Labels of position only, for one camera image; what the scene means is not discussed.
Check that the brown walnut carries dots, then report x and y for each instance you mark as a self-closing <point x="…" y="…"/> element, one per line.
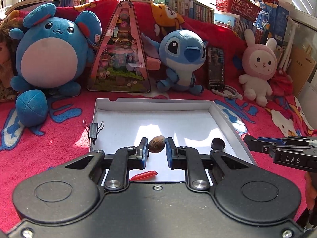
<point x="157" y="144"/>

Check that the blue Stitch plush toy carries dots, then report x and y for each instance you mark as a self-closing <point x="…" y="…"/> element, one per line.
<point x="182" y="52"/>

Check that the black round cap in tray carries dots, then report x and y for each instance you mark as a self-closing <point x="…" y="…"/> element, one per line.
<point x="218" y="144"/>

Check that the brown cardboard sheet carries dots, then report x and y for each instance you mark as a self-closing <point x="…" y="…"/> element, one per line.
<point x="300" y="68"/>

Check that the pink white bunny plush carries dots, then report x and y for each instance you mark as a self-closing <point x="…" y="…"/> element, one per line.
<point x="259" y="64"/>

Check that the brown-haired doll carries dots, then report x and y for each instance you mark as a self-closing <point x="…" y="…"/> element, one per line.
<point x="8" y="49"/>

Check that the white cardboard box lid tray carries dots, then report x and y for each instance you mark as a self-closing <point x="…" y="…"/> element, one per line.
<point x="190" y="123"/>

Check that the black smartphone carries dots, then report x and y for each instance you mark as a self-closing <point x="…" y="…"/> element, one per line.
<point x="216" y="75"/>

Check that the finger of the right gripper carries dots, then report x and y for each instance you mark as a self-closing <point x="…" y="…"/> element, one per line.
<point x="257" y="144"/>
<point x="294" y="157"/>

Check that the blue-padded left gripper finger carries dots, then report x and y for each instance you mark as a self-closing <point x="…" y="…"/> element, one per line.
<point x="137" y="156"/>

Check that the pink triangular toy box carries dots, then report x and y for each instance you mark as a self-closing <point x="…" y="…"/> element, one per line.
<point x="120" y="64"/>

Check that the blue round plush toy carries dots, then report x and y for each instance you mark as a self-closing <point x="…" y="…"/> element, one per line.
<point x="51" y="55"/>

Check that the black binder clip on tray edge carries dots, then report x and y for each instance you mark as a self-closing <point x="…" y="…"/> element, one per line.
<point x="93" y="130"/>

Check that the red fleece cartoon blanket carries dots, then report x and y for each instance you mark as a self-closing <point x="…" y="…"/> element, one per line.
<point x="62" y="137"/>

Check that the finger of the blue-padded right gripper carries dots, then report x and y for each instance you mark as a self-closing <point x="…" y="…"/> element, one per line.
<point x="175" y="160"/>

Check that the red plastic basket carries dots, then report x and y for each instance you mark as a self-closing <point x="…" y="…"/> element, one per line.
<point x="244" y="8"/>

